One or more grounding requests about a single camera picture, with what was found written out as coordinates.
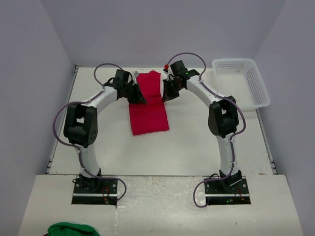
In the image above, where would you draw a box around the red t shirt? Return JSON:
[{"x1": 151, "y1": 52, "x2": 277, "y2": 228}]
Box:
[{"x1": 128, "y1": 70, "x2": 169, "y2": 135}]

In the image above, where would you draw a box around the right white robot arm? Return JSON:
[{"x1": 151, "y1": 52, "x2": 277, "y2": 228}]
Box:
[{"x1": 162, "y1": 60, "x2": 242, "y2": 193}]

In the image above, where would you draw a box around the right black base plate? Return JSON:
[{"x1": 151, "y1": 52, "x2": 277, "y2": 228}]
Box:
[{"x1": 204, "y1": 176, "x2": 250, "y2": 197}]

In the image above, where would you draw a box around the white plastic basket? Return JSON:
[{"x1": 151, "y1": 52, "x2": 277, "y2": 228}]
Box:
[{"x1": 212, "y1": 58, "x2": 271, "y2": 111}]

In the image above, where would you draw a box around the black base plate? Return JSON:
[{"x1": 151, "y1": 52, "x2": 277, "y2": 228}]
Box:
[
  {"x1": 72, "y1": 176, "x2": 118, "y2": 197},
  {"x1": 204, "y1": 176, "x2": 250, "y2": 197}
]

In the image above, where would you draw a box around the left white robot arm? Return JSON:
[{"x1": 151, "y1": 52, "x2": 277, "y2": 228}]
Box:
[{"x1": 63, "y1": 69, "x2": 146, "y2": 193}]

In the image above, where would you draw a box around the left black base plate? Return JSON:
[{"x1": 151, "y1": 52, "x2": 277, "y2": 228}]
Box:
[{"x1": 72, "y1": 176, "x2": 118, "y2": 197}]

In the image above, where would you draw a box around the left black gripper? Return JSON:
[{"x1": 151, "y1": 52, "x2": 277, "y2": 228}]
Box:
[{"x1": 123, "y1": 82, "x2": 147, "y2": 105}]

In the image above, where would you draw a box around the green t shirt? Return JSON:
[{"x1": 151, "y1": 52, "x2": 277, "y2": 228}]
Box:
[{"x1": 45, "y1": 220, "x2": 100, "y2": 236}]

